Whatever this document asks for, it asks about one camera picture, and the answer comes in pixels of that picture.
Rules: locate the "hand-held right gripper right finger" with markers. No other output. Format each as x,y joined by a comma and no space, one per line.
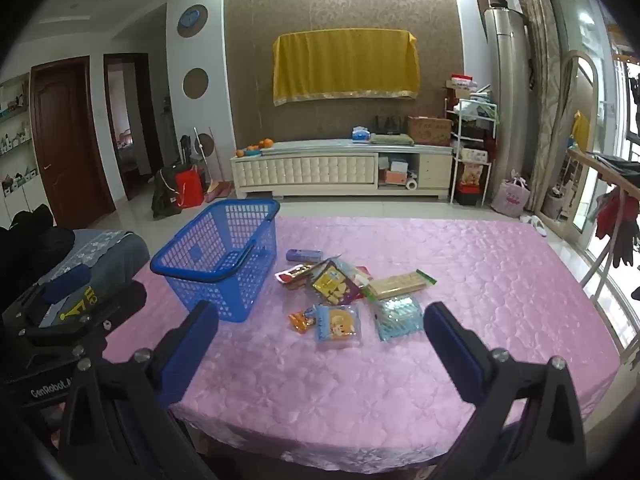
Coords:
450,350

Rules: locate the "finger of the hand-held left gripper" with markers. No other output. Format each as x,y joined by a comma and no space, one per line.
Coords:
100,317
67,282

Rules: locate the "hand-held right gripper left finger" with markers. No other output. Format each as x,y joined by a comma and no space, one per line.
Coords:
192,350

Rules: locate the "light blue clear packet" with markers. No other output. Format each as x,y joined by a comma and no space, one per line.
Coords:
397,316

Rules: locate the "green edged cracker packet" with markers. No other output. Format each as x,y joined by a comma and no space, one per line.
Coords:
397,284

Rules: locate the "blue plastic basket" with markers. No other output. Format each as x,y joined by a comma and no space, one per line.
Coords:
200,255

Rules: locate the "orange snack packet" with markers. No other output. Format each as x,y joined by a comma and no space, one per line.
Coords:
300,321

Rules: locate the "light blue cartoon packet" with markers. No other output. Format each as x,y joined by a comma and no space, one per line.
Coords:
337,327

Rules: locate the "red yellow sausage packet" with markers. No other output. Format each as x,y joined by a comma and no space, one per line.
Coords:
290,276

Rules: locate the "purple yellow snack packet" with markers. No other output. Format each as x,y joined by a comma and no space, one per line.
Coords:
332,285

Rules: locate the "purple gum pack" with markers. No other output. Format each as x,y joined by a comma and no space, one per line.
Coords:
304,256

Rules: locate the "dark cloth with yellow print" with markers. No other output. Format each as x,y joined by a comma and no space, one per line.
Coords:
82,302

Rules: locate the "black jacket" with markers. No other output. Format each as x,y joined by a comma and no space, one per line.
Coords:
30,245

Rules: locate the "grey sofa with lace cover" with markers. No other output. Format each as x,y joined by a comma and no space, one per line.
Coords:
115,252

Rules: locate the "pink quilted tablecloth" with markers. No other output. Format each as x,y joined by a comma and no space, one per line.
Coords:
500,285

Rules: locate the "black bag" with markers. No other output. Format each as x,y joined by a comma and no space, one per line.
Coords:
164,195

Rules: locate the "brown wooden door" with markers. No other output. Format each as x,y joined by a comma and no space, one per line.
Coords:
70,145

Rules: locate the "white slippers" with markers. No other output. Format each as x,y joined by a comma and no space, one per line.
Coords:
534,224

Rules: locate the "red shopping bag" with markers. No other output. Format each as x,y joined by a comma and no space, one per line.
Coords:
189,187

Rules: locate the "red black box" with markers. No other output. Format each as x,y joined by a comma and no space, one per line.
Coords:
468,194

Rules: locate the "pink broom and dustpan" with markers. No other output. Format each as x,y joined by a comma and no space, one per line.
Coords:
219,190

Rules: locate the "pink tote bag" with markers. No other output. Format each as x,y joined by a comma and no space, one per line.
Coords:
510,197

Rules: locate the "white paper roll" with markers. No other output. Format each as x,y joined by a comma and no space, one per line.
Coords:
411,184

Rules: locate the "grey waste bin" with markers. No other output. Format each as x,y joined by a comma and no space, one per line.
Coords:
553,207

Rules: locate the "yellow snack bag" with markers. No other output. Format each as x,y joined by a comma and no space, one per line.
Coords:
471,173

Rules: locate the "orange flat box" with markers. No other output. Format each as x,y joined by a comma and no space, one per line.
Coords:
395,177

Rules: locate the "white carton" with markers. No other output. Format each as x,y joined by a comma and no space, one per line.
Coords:
474,155

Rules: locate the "red hanging glove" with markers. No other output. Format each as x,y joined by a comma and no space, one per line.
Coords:
607,215

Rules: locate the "cream tv cabinet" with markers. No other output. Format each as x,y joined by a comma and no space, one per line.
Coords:
310,170

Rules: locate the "green folded cloth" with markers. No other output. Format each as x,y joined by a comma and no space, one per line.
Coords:
392,139

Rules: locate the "brown cardboard box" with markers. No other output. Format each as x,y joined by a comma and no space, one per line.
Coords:
429,131

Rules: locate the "white metal shelf rack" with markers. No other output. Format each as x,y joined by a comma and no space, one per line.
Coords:
492,125

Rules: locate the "black device set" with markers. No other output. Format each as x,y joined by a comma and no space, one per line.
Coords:
389,125

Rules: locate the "blue tissue box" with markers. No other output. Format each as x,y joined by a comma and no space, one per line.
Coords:
361,134

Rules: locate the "wooden drying rack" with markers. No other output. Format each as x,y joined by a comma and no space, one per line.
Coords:
600,167

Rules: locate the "standing air conditioner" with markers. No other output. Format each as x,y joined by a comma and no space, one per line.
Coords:
506,90

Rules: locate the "red white box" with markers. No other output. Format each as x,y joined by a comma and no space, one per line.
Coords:
461,82

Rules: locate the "arched floor mirror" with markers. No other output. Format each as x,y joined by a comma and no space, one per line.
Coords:
592,110

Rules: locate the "patterned curtain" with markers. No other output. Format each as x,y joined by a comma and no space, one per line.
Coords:
542,85

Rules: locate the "yellow cloth cover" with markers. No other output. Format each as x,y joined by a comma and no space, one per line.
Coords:
345,65

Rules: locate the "wall shelf with bottles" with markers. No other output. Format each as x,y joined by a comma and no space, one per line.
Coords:
15,135

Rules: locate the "round brown wall decor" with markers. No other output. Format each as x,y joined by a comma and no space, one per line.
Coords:
195,83

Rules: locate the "blue round wall clock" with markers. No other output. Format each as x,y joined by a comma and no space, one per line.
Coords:
192,20

